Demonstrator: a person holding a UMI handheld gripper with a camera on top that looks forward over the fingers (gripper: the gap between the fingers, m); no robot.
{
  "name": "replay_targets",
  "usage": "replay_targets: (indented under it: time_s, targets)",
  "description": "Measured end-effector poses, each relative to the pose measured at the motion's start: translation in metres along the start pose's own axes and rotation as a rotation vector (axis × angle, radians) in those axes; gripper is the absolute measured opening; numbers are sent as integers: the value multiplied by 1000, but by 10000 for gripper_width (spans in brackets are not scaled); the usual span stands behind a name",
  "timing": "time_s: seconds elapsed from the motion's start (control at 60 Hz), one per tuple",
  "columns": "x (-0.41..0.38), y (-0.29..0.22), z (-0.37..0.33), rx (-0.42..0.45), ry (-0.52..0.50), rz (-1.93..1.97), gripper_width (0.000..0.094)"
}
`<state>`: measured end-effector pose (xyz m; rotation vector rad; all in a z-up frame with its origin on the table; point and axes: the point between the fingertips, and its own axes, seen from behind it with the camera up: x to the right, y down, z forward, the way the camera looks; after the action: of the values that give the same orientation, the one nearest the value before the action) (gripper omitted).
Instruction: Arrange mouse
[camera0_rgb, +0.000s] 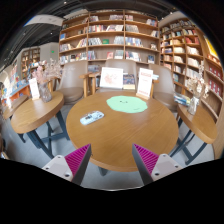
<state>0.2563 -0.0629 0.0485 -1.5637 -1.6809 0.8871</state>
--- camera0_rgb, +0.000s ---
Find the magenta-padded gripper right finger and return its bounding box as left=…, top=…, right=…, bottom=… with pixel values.
left=131, top=143, right=184, bottom=186

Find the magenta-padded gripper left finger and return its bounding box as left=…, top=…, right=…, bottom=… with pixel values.
left=42, top=143, right=92, bottom=186

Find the transparent blue computer mouse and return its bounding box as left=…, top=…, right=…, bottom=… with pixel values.
left=79, top=110, right=105, bottom=126

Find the green cloud-shaped mouse pad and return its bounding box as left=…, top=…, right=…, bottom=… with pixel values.
left=106, top=95, right=149, bottom=114

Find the glass vase with pale flowers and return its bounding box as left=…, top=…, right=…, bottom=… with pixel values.
left=184, top=61, right=210, bottom=116

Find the stack of colourful books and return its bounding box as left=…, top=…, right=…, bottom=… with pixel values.
left=173, top=92, right=192, bottom=107

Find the glass vase with pink flowers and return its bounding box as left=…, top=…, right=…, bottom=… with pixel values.
left=31, top=59, right=63, bottom=104

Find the small white table sign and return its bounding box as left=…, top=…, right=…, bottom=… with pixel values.
left=28, top=77, right=41, bottom=101

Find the brown padded wooden armchair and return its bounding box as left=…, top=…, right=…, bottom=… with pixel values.
left=88, top=59, right=156, bottom=98
left=54, top=60, right=91, bottom=106
left=148, top=63, right=179, bottom=113

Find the low colourful book display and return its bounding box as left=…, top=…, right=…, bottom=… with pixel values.
left=3, top=64, right=33, bottom=103

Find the white sign on wooden base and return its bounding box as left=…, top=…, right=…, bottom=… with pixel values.
left=135, top=67, right=154, bottom=101

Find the dark blue book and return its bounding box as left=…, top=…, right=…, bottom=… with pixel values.
left=122, top=73, right=136, bottom=91

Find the white framed flower picture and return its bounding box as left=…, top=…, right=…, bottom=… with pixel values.
left=99, top=66, right=125, bottom=90

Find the distant wooden bookshelf unit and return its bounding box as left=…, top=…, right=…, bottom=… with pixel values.
left=20, top=46, right=42, bottom=81

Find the curved wooden bookshelf unit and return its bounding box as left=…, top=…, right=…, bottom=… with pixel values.
left=158, top=17, right=224, bottom=158

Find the tall wooden bookshelf unit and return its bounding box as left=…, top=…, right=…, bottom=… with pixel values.
left=58, top=9, right=161, bottom=73

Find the white hanging ceiling panel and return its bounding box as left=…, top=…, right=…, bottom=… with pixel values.
left=23, top=13, right=65, bottom=28

